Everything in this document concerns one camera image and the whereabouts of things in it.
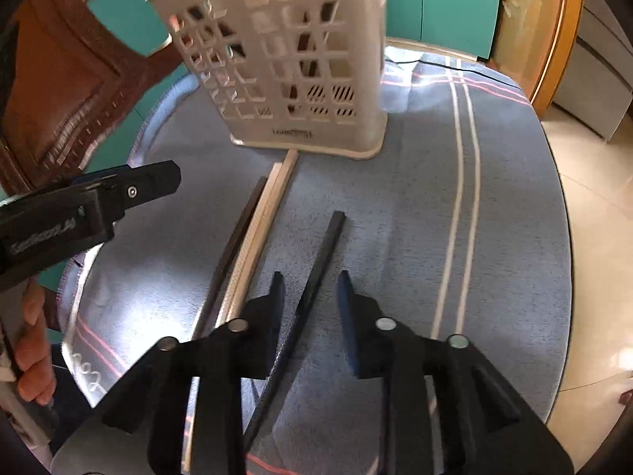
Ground dark brown chopstick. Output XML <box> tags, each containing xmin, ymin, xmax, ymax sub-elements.
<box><xmin>192</xmin><ymin>177</ymin><xmax>268</xmax><ymax>340</ymax></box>

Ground teal lower kitchen cabinets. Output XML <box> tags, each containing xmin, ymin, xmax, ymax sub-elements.
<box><xmin>36</xmin><ymin>0</ymin><xmax>503</xmax><ymax>293</ymax></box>

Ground blue striped cloth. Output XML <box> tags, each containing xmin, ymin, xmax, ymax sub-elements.
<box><xmin>60</xmin><ymin>56</ymin><xmax>572</xmax><ymax>474</ymax></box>

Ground brown wooden chair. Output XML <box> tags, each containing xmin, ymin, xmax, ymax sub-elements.
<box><xmin>1</xmin><ymin>0</ymin><xmax>181</xmax><ymax>195</ymax></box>

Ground wooden framed glass door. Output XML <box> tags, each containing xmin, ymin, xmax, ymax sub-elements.
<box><xmin>488</xmin><ymin>0</ymin><xmax>584</xmax><ymax>117</ymax></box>

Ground light wooden chopstick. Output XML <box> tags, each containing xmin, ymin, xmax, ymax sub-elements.
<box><xmin>214</xmin><ymin>149</ymin><xmax>298</xmax><ymax>328</ymax></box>

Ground white plastic utensil basket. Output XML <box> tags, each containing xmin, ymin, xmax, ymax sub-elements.
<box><xmin>149</xmin><ymin>0</ymin><xmax>387</xmax><ymax>160</ymax></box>

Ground black chopstick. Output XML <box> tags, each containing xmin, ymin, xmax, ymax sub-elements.
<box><xmin>244</xmin><ymin>210</ymin><xmax>347</xmax><ymax>452</ymax></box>

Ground person's left hand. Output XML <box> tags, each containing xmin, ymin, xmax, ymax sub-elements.
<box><xmin>14</xmin><ymin>279</ymin><xmax>57</xmax><ymax>407</ymax></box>

